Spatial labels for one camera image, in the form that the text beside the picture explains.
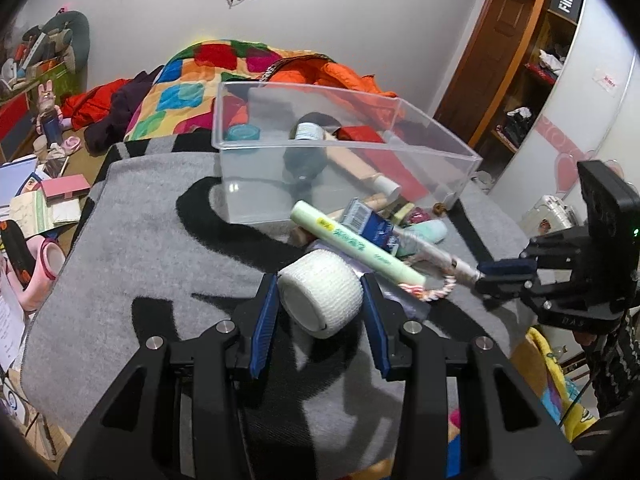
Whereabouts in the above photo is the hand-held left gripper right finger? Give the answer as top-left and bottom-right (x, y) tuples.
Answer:
(360, 272), (583, 480)

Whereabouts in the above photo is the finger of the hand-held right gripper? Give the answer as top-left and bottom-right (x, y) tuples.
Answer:
(474, 275), (586, 313)
(476, 234), (583, 281)

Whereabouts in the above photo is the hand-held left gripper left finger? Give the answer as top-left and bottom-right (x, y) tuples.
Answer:
(59, 272), (281, 480)

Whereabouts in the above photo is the white slim pen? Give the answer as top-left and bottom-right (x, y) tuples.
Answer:
(392, 227), (486, 288)

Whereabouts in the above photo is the pink white braided rope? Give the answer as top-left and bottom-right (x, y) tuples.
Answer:
(397, 250), (458, 303)

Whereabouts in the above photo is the white bandage roll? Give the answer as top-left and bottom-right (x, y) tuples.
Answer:
(276, 249), (365, 338)

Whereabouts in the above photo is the mint green tube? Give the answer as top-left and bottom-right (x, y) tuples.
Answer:
(395, 220), (448, 258)

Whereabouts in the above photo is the light green tube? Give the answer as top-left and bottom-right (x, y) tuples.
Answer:
(290, 200), (426, 288)

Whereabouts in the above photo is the beige tube with red band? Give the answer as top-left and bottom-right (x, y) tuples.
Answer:
(291, 192), (401, 249)

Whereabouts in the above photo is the blue cardboard box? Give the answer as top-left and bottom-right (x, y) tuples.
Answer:
(340, 199), (401, 256)

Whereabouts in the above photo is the clear plastic bin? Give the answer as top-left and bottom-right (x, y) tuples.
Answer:
(211, 80), (482, 225)

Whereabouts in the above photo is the person's right forearm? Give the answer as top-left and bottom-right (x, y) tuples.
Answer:
(587, 307), (640, 413)

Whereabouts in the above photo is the white suitcase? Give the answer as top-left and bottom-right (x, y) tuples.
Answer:
(520, 194), (586, 236)

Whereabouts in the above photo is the white wardrobe door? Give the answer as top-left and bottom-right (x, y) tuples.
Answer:
(487, 0), (640, 221)

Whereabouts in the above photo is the yellow printed cloth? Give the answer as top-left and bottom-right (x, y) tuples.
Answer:
(510, 327), (601, 441)

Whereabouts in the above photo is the black bag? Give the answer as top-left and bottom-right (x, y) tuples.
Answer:
(502, 107), (533, 143)

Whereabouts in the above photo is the wooden shelf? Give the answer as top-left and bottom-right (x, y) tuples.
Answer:
(470, 0), (596, 156)

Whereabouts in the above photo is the beige tube with white cap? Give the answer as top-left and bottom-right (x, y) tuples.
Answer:
(325, 132), (402, 201)

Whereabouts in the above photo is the dark green bottle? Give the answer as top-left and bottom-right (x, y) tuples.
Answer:
(282, 112), (341, 191)

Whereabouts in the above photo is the wooden door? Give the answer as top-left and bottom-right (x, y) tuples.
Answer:
(432, 0), (543, 146)

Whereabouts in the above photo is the red box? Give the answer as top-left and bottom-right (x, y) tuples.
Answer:
(334, 125), (431, 203)

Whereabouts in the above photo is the teal tape roll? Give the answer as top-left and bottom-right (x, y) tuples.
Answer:
(224, 124), (261, 142)

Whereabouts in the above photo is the pink slipper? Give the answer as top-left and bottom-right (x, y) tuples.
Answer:
(22, 237), (66, 311)

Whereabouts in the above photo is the pink box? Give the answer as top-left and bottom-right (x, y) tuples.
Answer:
(39, 174), (92, 201)

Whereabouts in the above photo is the colourful patchwork quilt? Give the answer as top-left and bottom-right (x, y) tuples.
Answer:
(122, 40), (326, 143)

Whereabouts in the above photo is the orange jacket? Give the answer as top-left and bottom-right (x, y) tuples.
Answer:
(260, 55), (398, 106)

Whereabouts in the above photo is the dark purple cloth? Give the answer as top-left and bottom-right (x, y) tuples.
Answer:
(84, 66), (166, 153)

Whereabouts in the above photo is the pile of papers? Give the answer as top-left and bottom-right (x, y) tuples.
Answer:
(0, 155), (83, 238)

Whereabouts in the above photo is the red cloth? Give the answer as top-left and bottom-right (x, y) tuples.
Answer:
(62, 79), (136, 131)

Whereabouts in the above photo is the rabbit figurine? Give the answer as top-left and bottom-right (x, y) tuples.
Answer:
(31, 80), (71, 148)

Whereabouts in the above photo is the red board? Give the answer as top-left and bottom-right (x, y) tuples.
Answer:
(0, 92), (41, 151)

